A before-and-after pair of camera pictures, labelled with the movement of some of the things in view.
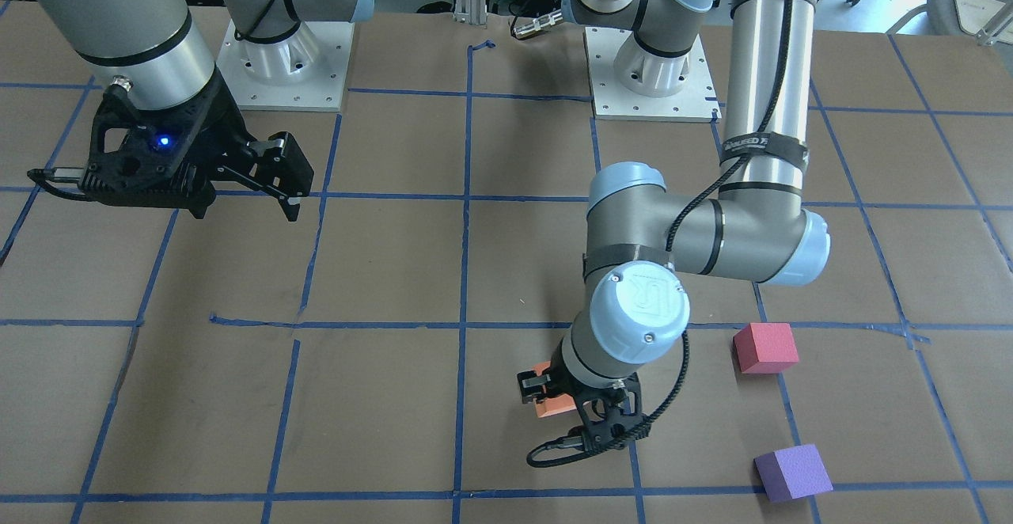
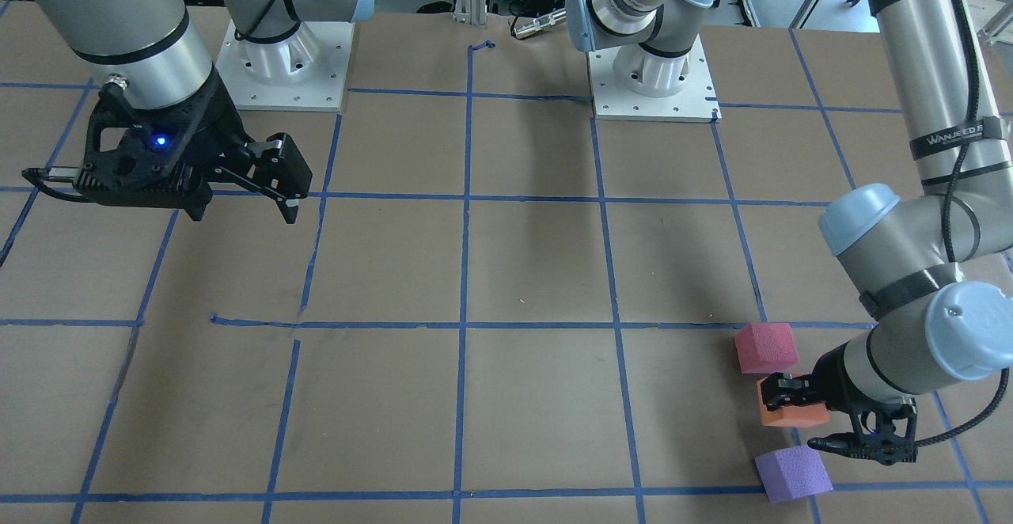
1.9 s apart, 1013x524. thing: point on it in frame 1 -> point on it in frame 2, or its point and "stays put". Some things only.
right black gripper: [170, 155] stays put
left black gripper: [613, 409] -> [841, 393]
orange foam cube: [553, 404] -> [807, 415]
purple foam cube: [793, 473] stays put
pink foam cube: [765, 347] stays put
